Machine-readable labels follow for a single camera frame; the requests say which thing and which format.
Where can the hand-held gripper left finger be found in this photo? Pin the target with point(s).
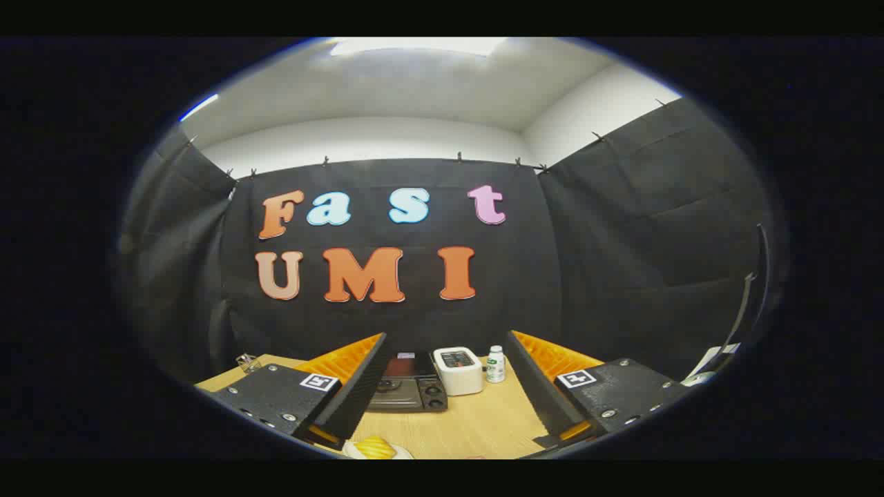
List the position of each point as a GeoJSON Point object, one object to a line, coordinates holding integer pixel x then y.
{"type": "Point", "coordinates": [359, 393]}

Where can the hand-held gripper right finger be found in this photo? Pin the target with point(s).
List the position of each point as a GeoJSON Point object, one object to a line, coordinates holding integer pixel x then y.
{"type": "Point", "coordinates": [535, 393]}

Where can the black toaster oven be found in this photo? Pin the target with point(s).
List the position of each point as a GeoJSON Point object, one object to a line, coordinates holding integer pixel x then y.
{"type": "Point", "coordinates": [407, 390]}

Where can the yellow croissant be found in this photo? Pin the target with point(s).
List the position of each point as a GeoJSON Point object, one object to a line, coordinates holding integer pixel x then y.
{"type": "Point", "coordinates": [375, 447]}

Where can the white plastic bottle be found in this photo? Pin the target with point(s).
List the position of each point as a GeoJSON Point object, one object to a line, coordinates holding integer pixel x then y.
{"type": "Point", "coordinates": [495, 366]}

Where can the white plate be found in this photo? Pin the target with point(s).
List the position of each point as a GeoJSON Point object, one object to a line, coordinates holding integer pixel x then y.
{"type": "Point", "coordinates": [404, 454]}

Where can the white box appliance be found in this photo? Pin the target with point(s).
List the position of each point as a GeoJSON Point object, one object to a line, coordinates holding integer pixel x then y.
{"type": "Point", "coordinates": [458, 373]}

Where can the black backdrop cloth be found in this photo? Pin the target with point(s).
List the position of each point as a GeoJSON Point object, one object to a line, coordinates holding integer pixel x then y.
{"type": "Point", "coordinates": [608, 241]}

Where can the ceiling light panel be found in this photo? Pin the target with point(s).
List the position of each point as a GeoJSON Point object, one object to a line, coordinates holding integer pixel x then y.
{"type": "Point", "coordinates": [414, 45]}

